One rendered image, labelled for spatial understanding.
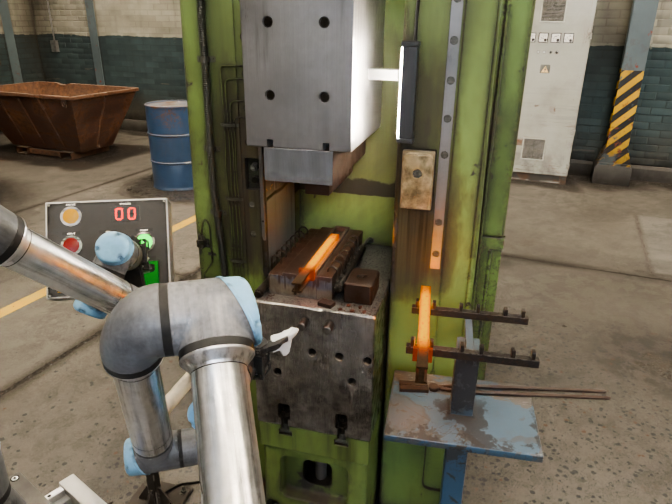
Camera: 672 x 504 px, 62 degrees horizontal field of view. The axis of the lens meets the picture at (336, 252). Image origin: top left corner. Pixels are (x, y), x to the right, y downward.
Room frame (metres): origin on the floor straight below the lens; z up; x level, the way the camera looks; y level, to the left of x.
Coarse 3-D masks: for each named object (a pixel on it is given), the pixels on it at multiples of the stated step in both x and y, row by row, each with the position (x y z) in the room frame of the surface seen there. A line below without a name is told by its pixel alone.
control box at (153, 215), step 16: (48, 208) 1.51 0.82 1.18; (64, 208) 1.52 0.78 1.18; (80, 208) 1.52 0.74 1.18; (96, 208) 1.53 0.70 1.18; (112, 208) 1.53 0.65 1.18; (128, 208) 1.54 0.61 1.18; (144, 208) 1.55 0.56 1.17; (160, 208) 1.56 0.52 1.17; (48, 224) 1.49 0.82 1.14; (64, 224) 1.49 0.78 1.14; (80, 224) 1.50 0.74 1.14; (96, 224) 1.51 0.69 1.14; (112, 224) 1.51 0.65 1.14; (128, 224) 1.52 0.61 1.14; (144, 224) 1.53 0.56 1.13; (160, 224) 1.53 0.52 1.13; (64, 240) 1.47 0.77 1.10; (80, 240) 1.48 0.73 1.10; (96, 240) 1.48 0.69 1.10; (160, 240) 1.51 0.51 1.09; (160, 256) 1.49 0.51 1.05; (160, 272) 1.46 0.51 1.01; (48, 288) 1.40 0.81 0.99
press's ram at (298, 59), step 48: (240, 0) 1.54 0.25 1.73; (288, 0) 1.51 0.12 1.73; (336, 0) 1.47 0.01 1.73; (384, 0) 1.85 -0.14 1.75; (288, 48) 1.51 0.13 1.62; (336, 48) 1.47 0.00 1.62; (288, 96) 1.51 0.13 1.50; (336, 96) 1.47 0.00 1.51; (288, 144) 1.51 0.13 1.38; (336, 144) 1.47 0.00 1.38
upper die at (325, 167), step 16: (272, 144) 1.56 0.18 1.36; (272, 160) 1.52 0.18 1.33; (288, 160) 1.51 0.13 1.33; (304, 160) 1.50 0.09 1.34; (320, 160) 1.48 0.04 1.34; (336, 160) 1.51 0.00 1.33; (352, 160) 1.70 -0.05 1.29; (272, 176) 1.52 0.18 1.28; (288, 176) 1.51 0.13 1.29; (304, 176) 1.50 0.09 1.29; (320, 176) 1.48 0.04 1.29; (336, 176) 1.51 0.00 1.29
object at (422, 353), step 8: (424, 288) 1.46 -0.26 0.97; (424, 296) 1.41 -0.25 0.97; (424, 304) 1.36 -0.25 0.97; (424, 312) 1.31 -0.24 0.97; (424, 320) 1.27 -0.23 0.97; (424, 328) 1.23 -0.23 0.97; (424, 336) 1.19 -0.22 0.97; (424, 344) 1.15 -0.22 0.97; (416, 352) 1.12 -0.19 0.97; (424, 352) 1.10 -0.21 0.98; (432, 352) 1.12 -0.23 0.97; (416, 360) 1.12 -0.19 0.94; (424, 360) 1.07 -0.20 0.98; (416, 368) 1.09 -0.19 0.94; (424, 368) 1.04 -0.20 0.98; (416, 376) 1.06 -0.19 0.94; (424, 376) 1.06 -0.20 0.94
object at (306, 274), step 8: (328, 240) 1.74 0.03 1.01; (336, 240) 1.76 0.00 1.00; (320, 248) 1.66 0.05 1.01; (328, 248) 1.67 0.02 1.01; (320, 256) 1.60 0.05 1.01; (312, 264) 1.53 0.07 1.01; (304, 272) 1.47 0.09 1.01; (312, 272) 1.48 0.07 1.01; (296, 280) 1.41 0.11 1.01; (304, 280) 1.42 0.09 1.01; (312, 280) 1.48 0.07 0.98; (296, 288) 1.39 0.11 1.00
